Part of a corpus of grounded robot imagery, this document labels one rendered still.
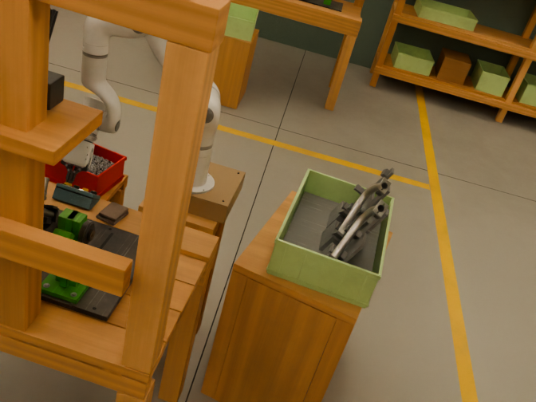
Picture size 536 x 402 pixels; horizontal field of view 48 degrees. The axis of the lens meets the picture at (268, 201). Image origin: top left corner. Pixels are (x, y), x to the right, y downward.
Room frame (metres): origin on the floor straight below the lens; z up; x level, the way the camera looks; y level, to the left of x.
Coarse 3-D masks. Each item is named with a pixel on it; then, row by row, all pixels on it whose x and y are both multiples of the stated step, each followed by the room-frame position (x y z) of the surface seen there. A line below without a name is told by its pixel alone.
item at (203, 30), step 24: (48, 0) 1.16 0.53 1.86; (72, 0) 1.16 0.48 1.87; (96, 0) 1.15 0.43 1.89; (120, 0) 1.15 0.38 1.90; (144, 0) 1.15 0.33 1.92; (168, 0) 1.14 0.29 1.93; (192, 0) 1.15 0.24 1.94; (216, 0) 1.19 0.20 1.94; (120, 24) 1.15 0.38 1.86; (144, 24) 1.14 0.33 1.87; (168, 24) 1.14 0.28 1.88; (192, 24) 1.14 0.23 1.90; (216, 24) 1.14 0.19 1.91
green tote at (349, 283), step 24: (312, 192) 2.42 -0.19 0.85; (336, 192) 2.41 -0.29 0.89; (288, 216) 2.00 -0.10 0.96; (384, 240) 2.02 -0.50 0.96; (288, 264) 1.82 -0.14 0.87; (312, 264) 1.81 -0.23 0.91; (336, 264) 1.80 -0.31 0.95; (312, 288) 1.81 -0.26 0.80; (336, 288) 1.80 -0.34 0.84; (360, 288) 1.79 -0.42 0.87
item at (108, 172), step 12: (96, 144) 2.20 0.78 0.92; (96, 156) 2.17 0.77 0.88; (108, 156) 2.18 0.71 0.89; (120, 156) 2.17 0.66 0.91; (48, 168) 2.02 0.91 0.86; (60, 168) 2.01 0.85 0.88; (96, 168) 2.08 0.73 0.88; (108, 168) 2.05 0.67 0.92; (120, 168) 2.14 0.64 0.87; (60, 180) 2.01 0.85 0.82; (84, 180) 1.98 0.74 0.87; (96, 180) 1.97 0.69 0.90; (108, 180) 2.06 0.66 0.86; (120, 180) 2.16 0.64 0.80
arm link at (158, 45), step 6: (150, 36) 2.06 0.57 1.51; (150, 42) 2.06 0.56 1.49; (156, 42) 2.04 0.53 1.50; (162, 42) 2.03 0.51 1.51; (156, 48) 2.03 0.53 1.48; (162, 48) 2.02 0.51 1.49; (156, 54) 2.02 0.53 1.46; (162, 54) 2.02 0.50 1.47; (162, 60) 2.02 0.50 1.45; (216, 90) 2.13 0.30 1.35
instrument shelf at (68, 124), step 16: (48, 112) 1.28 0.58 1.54; (64, 112) 1.30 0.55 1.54; (80, 112) 1.32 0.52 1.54; (96, 112) 1.34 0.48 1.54; (0, 128) 1.15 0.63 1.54; (48, 128) 1.20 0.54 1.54; (64, 128) 1.22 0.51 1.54; (80, 128) 1.24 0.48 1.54; (96, 128) 1.33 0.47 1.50; (0, 144) 1.12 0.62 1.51; (16, 144) 1.12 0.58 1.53; (32, 144) 1.12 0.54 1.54; (48, 144) 1.14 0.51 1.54; (64, 144) 1.16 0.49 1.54; (48, 160) 1.12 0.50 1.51
